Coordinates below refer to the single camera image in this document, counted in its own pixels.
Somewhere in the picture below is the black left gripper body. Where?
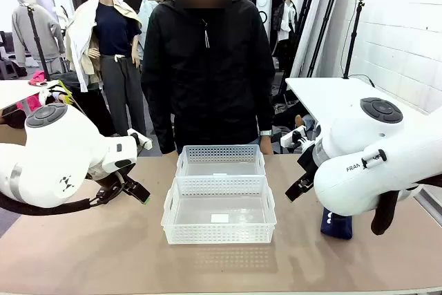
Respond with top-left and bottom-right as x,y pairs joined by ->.
86,163 -> 137,203

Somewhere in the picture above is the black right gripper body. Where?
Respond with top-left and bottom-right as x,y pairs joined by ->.
296,144 -> 318,186

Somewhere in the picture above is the navy Campus zipper pouch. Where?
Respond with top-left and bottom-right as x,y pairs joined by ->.
320,206 -> 354,240

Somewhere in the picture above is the person's left hand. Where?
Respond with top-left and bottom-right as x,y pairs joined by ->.
259,135 -> 275,155

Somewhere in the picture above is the small white perforated plastic basket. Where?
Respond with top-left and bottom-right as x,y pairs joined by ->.
175,144 -> 267,179

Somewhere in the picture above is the large white perforated plastic basket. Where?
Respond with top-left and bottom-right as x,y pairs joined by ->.
160,175 -> 278,245

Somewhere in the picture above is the pink cloth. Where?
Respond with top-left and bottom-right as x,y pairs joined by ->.
28,70 -> 48,87

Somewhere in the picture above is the white table with metal leg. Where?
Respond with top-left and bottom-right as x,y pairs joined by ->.
0,79 -> 60,112

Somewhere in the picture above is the person in black jacket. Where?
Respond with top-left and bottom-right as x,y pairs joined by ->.
140,0 -> 277,155

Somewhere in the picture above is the mannequin with navy shirt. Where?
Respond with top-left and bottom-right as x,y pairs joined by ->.
65,0 -> 148,137

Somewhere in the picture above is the white tower fan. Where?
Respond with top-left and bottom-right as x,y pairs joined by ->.
256,0 -> 274,39

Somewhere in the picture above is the mannequin in grey hoodie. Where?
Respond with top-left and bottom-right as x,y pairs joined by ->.
11,0 -> 66,73

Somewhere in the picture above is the mannequin in light blue jacket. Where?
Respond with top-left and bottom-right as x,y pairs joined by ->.
137,0 -> 165,68

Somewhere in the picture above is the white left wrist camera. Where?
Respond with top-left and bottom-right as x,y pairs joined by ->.
126,128 -> 153,151

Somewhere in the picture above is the black left arm cable sleeve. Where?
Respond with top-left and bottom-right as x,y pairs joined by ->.
0,191 -> 104,217

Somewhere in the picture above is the black arm cable sleeve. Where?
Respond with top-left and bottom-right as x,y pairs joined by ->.
370,173 -> 442,236
0,191 -> 104,217

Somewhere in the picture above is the black right arm cable sleeve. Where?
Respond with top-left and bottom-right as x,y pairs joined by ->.
370,173 -> 442,236

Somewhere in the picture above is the lime green frame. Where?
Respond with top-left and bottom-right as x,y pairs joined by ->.
57,79 -> 75,106

